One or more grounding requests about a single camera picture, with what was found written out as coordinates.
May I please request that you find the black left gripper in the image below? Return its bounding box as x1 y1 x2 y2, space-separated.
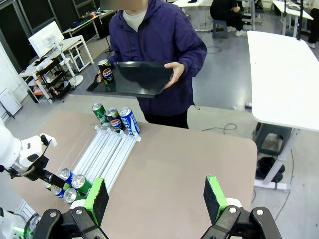
23 154 66 189

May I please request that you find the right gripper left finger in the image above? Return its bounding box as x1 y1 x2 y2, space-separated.
32 178 110 239

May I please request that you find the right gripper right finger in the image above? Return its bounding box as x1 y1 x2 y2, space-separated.
203 175 276 239

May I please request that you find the black serving tray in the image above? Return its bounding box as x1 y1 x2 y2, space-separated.
86 61 174 100

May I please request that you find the right forearm purple sleeve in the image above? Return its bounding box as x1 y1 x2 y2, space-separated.
108 47 123 66

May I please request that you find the left forearm purple sleeve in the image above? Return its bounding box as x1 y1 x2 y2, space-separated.
174 44 208 83

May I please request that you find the person in purple hoodie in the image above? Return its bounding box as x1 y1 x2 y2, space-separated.
108 0 208 129

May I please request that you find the seated person in black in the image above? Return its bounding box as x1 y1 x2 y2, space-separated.
210 0 248 37

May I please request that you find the person's left hand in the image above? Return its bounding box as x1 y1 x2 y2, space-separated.
163 62 186 90

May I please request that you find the blue Pocari Sweat can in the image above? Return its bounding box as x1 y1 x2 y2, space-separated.
59 168 76 186
51 185 65 200
119 107 141 136

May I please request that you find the green Chilsung cider can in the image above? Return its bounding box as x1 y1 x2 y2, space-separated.
91 103 110 127
71 174 94 195
63 187 87 204

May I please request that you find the white can dispenser rack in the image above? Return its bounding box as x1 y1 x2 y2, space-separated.
14 124 142 220

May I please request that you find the black slippers pair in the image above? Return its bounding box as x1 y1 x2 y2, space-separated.
256 156 285 180

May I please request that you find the grey plastic stool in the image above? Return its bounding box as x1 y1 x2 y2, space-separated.
252 121 293 157
212 19 229 39

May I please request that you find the black utility cart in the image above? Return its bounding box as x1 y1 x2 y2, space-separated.
36 58 76 102

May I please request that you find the white background desk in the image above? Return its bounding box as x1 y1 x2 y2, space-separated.
272 0 314 35
61 34 95 73

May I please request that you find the white computer monitor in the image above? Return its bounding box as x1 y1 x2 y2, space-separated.
27 20 65 58

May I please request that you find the large white table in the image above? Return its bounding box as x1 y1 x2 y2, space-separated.
246 30 319 192

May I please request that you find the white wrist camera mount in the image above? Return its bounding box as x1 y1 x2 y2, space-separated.
39 133 58 148

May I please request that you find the grey floor cable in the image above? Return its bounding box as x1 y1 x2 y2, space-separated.
201 123 237 133

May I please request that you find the black camera tripod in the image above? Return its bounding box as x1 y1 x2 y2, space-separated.
296 0 304 41

